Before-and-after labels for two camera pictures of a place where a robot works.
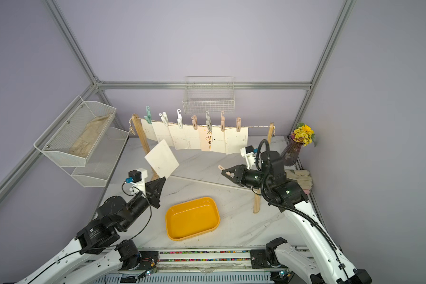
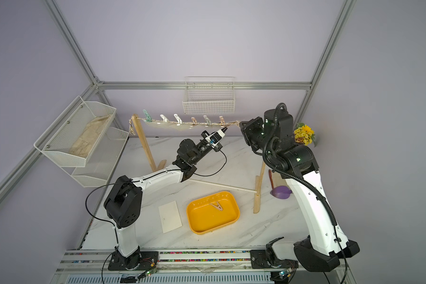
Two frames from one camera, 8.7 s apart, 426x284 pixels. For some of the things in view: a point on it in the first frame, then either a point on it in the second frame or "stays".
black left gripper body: x=139 y=205 to x=205 y=148
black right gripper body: x=252 y=178 to x=257 y=137
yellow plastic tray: x=191 y=218 to x=203 y=216
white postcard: x=162 y=160 to x=170 y=216
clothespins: x=222 y=168 to x=219 y=206
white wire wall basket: x=206 y=94 stays
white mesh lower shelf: x=102 y=158 stays
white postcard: x=149 y=131 to x=152 y=122
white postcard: x=178 y=136 to x=183 y=126
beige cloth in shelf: x=84 y=143 stays
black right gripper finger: x=238 y=172 to x=245 y=126
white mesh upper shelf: x=73 y=136 stays
